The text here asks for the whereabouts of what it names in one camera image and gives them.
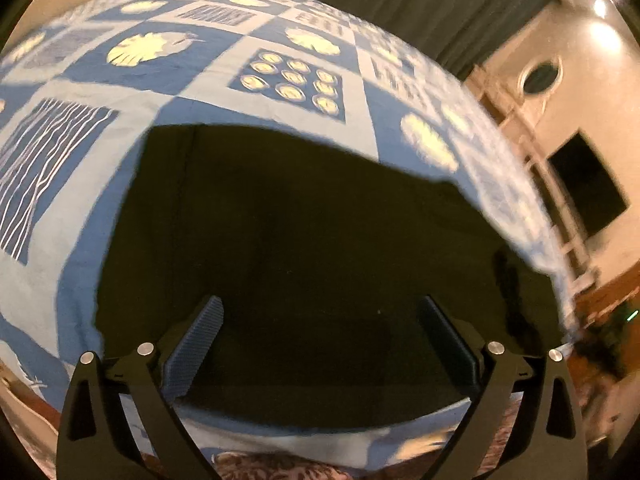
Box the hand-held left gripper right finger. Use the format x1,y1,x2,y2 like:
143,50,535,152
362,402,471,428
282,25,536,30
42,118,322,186
417,294,588,480

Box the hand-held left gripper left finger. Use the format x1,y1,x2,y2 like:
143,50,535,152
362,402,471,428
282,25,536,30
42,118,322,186
56,295,225,480

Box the black pants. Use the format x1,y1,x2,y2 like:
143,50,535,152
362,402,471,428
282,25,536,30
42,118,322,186
92,121,563,433

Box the black television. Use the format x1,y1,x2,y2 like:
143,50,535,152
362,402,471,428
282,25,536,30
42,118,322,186
547,130,628,236

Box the white dressing table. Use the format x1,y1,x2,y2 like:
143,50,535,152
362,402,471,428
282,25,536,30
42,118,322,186
467,62,538,161

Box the blue patterned bedsheet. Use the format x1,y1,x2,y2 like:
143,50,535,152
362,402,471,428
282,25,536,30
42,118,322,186
0,0,601,471

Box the oval vanity mirror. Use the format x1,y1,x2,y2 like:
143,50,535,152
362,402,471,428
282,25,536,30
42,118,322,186
517,55,563,97

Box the dark green curtain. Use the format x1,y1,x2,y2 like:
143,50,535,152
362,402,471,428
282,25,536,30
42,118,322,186
252,0,558,78

